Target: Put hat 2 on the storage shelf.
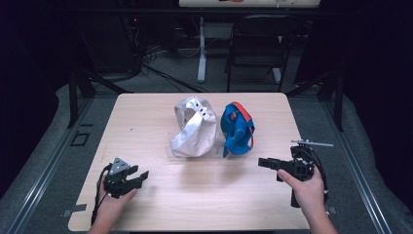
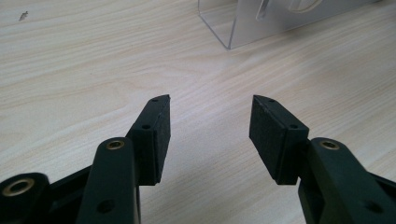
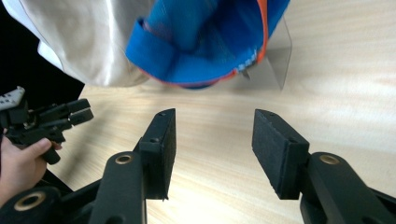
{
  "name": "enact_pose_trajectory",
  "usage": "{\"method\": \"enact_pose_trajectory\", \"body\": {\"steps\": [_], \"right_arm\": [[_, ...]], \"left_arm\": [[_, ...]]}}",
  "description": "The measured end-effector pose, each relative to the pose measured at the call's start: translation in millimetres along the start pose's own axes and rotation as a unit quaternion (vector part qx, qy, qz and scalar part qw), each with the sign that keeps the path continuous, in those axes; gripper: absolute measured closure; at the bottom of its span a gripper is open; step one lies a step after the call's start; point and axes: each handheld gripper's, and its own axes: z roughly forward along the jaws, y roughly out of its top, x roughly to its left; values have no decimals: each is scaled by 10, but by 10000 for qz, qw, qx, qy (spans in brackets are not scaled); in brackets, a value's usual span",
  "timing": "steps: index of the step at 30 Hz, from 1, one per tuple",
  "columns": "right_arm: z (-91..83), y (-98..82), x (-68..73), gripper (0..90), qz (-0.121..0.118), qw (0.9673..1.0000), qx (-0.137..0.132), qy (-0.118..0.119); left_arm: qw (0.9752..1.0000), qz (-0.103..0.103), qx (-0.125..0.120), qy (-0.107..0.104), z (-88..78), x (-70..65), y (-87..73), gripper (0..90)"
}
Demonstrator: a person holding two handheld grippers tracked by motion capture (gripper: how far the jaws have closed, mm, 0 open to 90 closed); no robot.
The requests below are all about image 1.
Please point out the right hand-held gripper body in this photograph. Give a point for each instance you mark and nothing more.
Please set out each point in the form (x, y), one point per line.
(303, 165)

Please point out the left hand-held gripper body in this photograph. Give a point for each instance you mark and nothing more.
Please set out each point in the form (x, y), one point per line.
(117, 185)

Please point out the blue cap with orange trim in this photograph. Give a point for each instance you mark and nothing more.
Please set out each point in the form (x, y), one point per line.
(238, 130)

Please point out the white cap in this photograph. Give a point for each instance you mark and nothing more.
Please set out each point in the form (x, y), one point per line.
(196, 133)

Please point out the person's left hand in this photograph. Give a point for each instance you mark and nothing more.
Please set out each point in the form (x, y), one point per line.
(113, 206)

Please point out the person's right hand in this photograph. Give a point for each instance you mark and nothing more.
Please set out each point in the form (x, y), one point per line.
(310, 195)

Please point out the grey tape strip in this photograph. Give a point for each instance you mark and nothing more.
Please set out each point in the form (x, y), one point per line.
(332, 210)
(74, 209)

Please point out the black metal stand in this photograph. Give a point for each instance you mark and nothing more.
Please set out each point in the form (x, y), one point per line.
(73, 104)
(338, 107)

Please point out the white desk leg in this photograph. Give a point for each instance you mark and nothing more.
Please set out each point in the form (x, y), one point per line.
(277, 74)
(202, 58)

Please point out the black folding chair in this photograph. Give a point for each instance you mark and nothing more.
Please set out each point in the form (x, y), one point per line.
(259, 61)

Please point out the black equipment box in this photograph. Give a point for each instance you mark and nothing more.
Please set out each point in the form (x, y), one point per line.
(113, 45)

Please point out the metal floor rail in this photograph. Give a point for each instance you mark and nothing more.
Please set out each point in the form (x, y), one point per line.
(360, 182)
(39, 182)

